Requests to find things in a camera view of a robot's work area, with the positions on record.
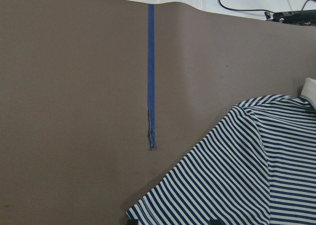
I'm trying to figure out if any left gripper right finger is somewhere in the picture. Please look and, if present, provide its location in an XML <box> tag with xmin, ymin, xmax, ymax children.
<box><xmin>209</xmin><ymin>219</ymin><xmax>222</xmax><ymax>225</ymax></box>

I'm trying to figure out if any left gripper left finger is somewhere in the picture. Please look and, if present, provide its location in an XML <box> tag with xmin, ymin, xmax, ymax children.
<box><xmin>127</xmin><ymin>219</ymin><xmax>138</xmax><ymax>225</ymax></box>

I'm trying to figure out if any blue white striped polo shirt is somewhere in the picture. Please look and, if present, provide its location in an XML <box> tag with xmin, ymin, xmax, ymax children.
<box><xmin>126</xmin><ymin>78</ymin><xmax>316</xmax><ymax>225</ymax></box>

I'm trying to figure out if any black tool on desk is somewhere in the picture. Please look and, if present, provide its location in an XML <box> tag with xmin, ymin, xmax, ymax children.
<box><xmin>265</xmin><ymin>10</ymin><xmax>316</xmax><ymax>26</ymax></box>

